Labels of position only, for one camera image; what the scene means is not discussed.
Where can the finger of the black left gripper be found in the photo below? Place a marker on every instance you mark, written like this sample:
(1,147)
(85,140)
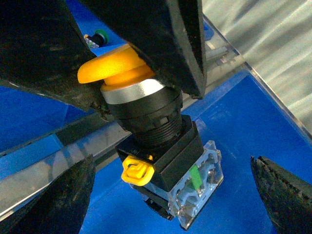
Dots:
(41,50)
(167,35)

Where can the empty blue target bin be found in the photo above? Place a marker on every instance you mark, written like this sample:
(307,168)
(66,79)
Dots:
(231,158)

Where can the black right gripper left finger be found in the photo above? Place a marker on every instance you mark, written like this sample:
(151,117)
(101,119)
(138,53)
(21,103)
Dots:
(61,207)

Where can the large yellow mushroom button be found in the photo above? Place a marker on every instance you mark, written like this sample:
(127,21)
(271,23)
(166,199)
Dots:
(163,158)

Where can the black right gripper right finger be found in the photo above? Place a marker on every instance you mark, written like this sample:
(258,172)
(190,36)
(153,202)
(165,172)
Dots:
(286,197)

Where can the blue bin with buttons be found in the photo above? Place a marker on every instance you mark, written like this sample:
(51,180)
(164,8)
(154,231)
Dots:
(25,116)

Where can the green push button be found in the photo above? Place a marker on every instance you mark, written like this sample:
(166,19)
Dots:
(99,39)

